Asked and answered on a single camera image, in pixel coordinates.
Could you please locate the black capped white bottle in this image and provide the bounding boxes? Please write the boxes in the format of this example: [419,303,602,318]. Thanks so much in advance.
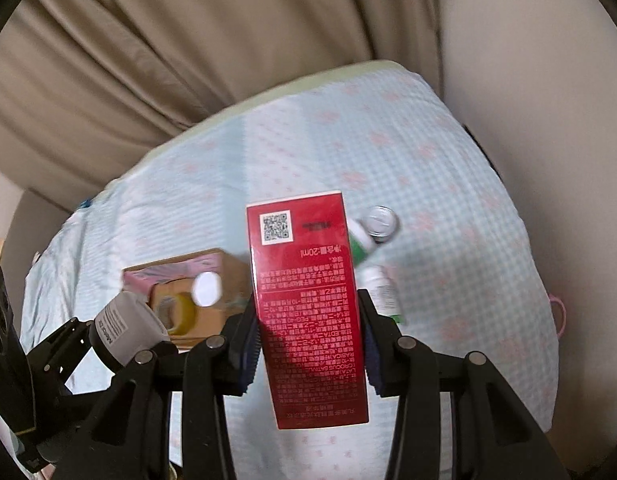
[88,290,170,373]

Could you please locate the white pill bottle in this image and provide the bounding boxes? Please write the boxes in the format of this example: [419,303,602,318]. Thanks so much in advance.
[356,266,403,324]

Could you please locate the green and white bottle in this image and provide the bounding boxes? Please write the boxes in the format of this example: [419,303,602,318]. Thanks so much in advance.
[347,219,378,266]

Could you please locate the silver tin can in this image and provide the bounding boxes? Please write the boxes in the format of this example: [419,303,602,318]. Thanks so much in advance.
[361,205,399,244]

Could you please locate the red carton box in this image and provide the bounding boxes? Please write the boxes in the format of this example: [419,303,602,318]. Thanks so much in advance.
[246,192,369,430]

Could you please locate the yellow tape roll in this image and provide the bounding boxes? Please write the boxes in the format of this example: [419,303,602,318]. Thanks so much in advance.
[156,292,197,336]

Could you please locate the green and white jar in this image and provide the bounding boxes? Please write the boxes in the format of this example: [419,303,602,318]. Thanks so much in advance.
[190,271,223,308]

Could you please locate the cardboard box with pink flaps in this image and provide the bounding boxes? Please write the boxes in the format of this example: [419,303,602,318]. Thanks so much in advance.
[122,248,252,350]

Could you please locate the beige curtain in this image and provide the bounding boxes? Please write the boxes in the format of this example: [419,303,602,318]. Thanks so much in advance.
[0,0,442,208]

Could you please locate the blue checked bed cover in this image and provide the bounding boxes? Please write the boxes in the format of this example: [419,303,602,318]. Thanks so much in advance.
[21,63,559,428]

